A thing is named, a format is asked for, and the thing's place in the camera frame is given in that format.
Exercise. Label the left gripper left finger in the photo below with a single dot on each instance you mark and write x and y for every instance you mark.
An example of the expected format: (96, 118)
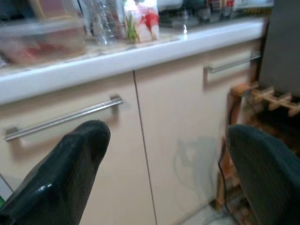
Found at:
(61, 175)

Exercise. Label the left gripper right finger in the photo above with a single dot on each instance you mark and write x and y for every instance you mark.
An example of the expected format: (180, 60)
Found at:
(269, 173)

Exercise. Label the small steel fridge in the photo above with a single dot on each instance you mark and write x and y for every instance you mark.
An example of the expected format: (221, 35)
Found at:
(283, 42)

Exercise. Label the wooden wine rack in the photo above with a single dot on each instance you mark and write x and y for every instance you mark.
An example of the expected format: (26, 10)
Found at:
(272, 98)

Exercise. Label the beige kitchen base cabinet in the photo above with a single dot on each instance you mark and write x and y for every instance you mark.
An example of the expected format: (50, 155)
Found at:
(175, 117)

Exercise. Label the clear food container red contents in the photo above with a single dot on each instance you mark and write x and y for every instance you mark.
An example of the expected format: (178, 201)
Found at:
(42, 39)

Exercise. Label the clear plastic bottle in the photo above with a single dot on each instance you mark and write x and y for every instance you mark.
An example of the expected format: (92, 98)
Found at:
(103, 21)

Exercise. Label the steel gas stove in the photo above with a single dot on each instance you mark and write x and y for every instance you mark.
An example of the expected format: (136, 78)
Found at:
(211, 14)

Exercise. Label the white red drink carton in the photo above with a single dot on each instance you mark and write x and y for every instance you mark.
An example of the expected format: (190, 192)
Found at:
(145, 21)

